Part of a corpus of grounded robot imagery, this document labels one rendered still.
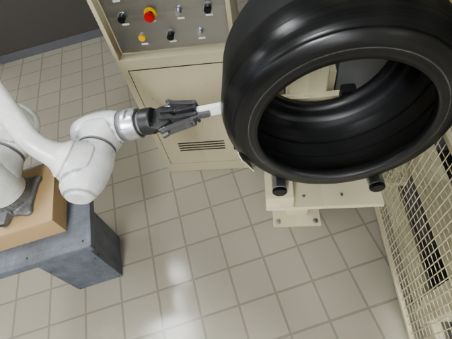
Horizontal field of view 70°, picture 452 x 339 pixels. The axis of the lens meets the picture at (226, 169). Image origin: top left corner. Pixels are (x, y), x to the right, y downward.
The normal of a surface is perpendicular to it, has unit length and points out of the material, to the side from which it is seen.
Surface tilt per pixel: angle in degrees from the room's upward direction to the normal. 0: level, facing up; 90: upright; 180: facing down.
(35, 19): 90
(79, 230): 0
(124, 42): 90
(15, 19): 90
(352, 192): 0
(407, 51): 80
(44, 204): 0
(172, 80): 90
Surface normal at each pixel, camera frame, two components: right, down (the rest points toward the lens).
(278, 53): -0.52, 0.23
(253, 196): -0.13, -0.57
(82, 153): 0.51, -0.48
